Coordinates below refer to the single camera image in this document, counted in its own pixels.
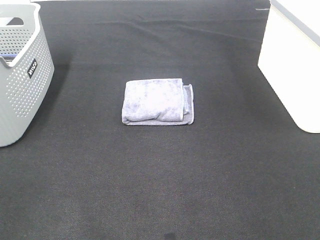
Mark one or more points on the lavender towel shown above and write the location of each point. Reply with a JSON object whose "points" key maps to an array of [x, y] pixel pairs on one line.
{"points": [[158, 102]]}

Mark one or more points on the black table mat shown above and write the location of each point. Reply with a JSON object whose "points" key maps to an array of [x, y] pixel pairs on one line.
{"points": [[242, 171]]}

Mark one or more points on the grey perforated laundry basket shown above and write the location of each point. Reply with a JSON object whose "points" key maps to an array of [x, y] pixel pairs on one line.
{"points": [[24, 81]]}

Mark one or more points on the white storage bin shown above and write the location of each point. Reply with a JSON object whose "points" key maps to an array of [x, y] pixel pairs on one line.
{"points": [[289, 59]]}

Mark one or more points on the blue cloth in basket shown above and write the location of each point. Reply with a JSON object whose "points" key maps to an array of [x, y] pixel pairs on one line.
{"points": [[8, 56]]}

